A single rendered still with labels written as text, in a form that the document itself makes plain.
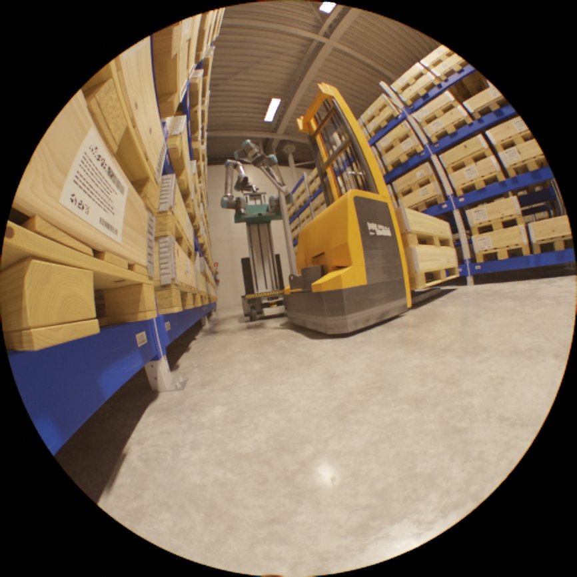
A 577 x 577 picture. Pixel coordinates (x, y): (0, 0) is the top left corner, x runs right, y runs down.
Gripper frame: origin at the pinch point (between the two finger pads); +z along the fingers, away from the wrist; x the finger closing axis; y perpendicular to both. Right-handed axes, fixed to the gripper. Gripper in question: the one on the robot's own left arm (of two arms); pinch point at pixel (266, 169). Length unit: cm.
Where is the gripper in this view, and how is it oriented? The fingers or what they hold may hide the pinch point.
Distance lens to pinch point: 169.7
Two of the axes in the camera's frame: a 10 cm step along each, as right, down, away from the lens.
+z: 5.6, 7.7, 3.2
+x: 8.1, -4.0, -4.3
